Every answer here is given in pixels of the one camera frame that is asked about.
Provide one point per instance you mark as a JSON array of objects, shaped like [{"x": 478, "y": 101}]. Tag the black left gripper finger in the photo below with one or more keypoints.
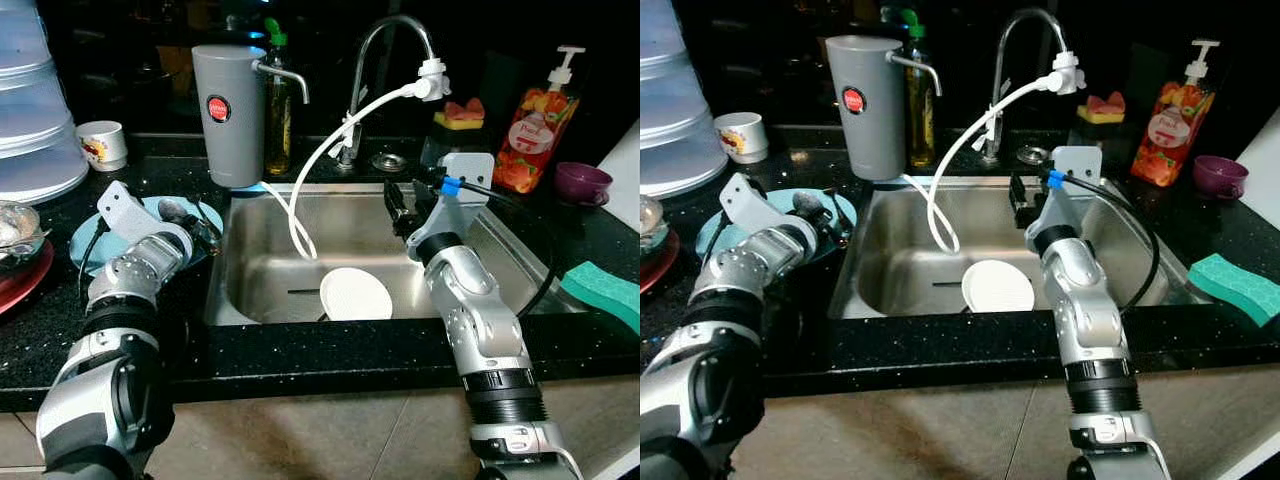
[
  {"x": 842, "y": 228},
  {"x": 210, "y": 235}
]

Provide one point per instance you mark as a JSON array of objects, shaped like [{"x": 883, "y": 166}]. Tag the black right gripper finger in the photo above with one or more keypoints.
[
  {"x": 1019, "y": 188},
  {"x": 396, "y": 198}
]

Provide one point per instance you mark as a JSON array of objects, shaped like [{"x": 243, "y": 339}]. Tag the white ceramic bowl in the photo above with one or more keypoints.
[
  {"x": 357, "y": 295},
  {"x": 998, "y": 288}
]

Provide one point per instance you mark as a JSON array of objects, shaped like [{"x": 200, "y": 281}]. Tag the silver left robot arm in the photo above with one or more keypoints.
[
  {"x": 110, "y": 350},
  {"x": 720, "y": 340}
]

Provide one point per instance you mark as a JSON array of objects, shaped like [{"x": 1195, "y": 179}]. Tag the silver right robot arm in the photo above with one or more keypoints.
[
  {"x": 485, "y": 330},
  {"x": 1085, "y": 320}
]

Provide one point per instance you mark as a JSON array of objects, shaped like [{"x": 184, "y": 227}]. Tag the grey kitchen cabinet front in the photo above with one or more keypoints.
[
  {"x": 320, "y": 440},
  {"x": 950, "y": 430}
]

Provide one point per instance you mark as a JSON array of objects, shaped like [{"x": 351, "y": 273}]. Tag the light blue plate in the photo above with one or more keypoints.
[
  {"x": 95, "y": 250},
  {"x": 840, "y": 205}
]

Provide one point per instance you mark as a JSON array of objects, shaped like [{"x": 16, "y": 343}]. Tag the small round metal fitting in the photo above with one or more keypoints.
[
  {"x": 388, "y": 162},
  {"x": 1031, "y": 155}
]

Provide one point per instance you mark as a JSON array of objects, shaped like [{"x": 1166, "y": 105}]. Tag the blue tape strip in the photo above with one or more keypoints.
[
  {"x": 450, "y": 186},
  {"x": 1055, "y": 179}
]

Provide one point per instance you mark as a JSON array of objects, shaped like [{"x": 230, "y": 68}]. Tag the stainless steel sink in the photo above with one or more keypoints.
[
  {"x": 900, "y": 280},
  {"x": 270, "y": 290}
]

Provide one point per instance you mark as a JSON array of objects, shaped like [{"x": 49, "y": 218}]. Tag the white printed mug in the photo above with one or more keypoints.
[
  {"x": 102, "y": 148},
  {"x": 742, "y": 138}
]

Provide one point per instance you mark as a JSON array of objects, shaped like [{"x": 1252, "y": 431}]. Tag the grey water filter canister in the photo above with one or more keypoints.
[
  {"x": 862, "y": 112},
  {"x": 228, "y": 120}
]

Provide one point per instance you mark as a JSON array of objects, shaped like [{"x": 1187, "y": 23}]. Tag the yellow and red sponge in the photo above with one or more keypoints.
[
  {"x": 1102, "y": 106},
  {"x": 460, "y": 113}
]

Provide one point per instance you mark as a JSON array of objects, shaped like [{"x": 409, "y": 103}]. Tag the chrome gooseneck faucet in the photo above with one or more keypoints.
[
  {"x": 997, "y": 75},
  {"x": 358, "y": 80}
]

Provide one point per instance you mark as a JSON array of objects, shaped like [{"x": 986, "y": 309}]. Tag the oil bottle with green cap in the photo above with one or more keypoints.
[
  {"x": 278, "y": 125},
  {"x": 920, "y": 115}
]

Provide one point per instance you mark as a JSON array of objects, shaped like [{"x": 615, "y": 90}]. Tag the orange soap pump bottle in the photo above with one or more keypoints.
[
  {"x": 1172, "y": 130},
  {"x": 535, "y": 135}
]

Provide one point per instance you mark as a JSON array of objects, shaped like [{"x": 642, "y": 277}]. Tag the white translucent plastic drawer tower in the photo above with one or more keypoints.
[
  {"x": 35, "y": 120},
  {"x": 680, "y": 110}
]

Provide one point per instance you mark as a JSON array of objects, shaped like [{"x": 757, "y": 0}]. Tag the stainless steel bowl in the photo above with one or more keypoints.
[
  {"x": 18, "y": 230},
  {"x": 650, "y": 222}
]

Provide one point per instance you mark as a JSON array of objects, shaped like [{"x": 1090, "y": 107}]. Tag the pink plate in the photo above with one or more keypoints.
[
  {"x": 660, "y": 270},
  {"x": 22, "y": 285}
]

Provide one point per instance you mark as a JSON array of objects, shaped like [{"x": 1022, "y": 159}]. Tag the purple cup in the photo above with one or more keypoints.
[
  {"x": 583, "y": 185},
  {"x": 1220, "y": 178}
]

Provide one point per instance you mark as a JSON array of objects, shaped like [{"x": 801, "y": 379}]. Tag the white cutting board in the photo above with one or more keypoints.
[
  {"x": 1262, "y": 160},
  {"x": 625, "y": 180}
]

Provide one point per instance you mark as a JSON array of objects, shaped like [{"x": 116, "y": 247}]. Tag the green sponge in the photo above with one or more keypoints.
[
  {"x": 605, "y": 292},
  {"x": 1235, "y": 285}
]

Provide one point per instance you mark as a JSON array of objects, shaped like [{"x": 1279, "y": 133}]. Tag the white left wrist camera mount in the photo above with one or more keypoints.
[
  {"x": 760, "y": 205},
  {"x": 130, "y": 212}
]

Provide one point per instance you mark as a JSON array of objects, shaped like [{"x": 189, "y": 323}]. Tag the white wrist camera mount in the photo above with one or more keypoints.
[
  {"x": 1072, "y": 185},
  {"x": 462, "y": 195},
  {"x": 760, "y": 205},
  {"x": 130, "y": 212}
]

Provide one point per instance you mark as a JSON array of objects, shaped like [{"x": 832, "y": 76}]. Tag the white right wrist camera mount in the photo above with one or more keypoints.
[
  {"x": 462, "y": 195},
  {"x": 1072, "y": 185}
]

